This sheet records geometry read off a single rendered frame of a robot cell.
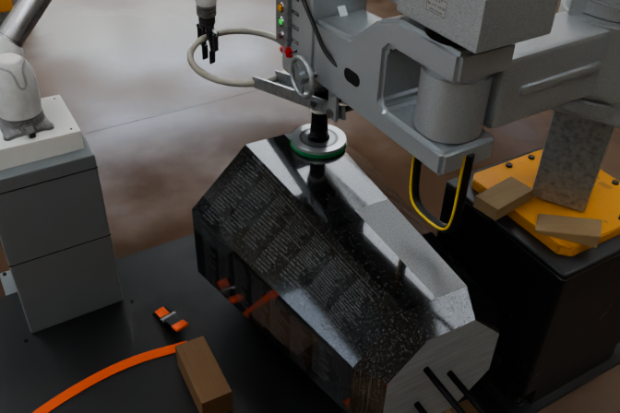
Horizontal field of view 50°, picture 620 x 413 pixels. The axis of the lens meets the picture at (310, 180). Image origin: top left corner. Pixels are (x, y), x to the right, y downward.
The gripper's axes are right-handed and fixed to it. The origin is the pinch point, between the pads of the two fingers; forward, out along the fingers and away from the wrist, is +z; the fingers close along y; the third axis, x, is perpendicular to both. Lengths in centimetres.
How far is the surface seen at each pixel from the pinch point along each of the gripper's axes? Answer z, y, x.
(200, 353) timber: 61, 91, -84
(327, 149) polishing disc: -9, 94, -21
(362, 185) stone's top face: -8, 116, -27
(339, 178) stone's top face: -7, 107, -29
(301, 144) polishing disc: -8, 85, -25
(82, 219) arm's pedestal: 27, 29, -91
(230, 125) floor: 91, -45, 51
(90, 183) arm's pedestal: 12, 30, -85
